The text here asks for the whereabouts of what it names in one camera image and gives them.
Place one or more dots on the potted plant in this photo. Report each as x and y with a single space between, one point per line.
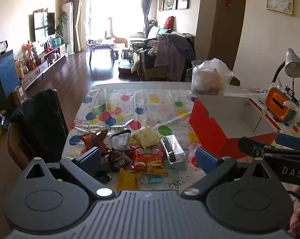
61 27

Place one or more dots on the grey desk lamp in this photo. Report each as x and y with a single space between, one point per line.
293 64

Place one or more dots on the yellow snack pouch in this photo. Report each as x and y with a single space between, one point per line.
126 180

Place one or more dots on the orange brown snack packet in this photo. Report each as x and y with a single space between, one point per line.
92 139

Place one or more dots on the wooden television cabinet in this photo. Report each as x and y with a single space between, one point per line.
40 67

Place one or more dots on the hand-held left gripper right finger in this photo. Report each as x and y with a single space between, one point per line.
207 161

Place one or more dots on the blue front cabinet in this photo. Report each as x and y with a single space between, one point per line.
7 79

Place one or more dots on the white black snack packet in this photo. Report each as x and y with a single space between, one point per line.
120 140

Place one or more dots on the wooden coffee table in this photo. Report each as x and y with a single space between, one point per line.
100 46

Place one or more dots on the person's right hand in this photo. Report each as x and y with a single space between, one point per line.
297 216

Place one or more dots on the polka dot tablecloth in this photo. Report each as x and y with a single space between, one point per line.
145 104

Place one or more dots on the orange tissue box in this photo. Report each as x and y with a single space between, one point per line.
280 104

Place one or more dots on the grey clothes pile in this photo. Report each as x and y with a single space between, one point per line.
172 52

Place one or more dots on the dark floor cushion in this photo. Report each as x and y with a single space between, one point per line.
126 67

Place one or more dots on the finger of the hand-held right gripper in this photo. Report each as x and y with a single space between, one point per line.
290 141
252 147

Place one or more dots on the black jacket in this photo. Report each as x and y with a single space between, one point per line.
38 127

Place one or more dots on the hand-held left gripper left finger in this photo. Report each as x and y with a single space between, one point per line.
89 159

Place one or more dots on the red cushion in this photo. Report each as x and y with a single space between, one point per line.
169 22

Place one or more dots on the white standing air conditioner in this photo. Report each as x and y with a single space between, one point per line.
68 27

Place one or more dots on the silver snack packet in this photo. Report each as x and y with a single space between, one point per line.
173 149

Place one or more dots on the dark sofa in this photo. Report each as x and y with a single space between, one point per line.
152 32

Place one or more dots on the red snack packet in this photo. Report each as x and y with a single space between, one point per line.
146 158

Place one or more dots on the television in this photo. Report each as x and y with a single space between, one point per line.
40 26

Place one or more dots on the brown chocolate packet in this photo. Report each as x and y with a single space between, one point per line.
117 161

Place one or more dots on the grey curtain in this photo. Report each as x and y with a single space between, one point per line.
147 5
77 17

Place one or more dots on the clear plastic container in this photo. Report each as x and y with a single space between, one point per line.
211 79

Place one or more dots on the pale yellow snack packet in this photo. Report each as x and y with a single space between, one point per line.
146 135

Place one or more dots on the brown door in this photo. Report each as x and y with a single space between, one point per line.
227 29

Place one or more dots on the red cardboard box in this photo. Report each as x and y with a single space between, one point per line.
227 114

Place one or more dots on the small blue candy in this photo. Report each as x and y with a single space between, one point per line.
155 180

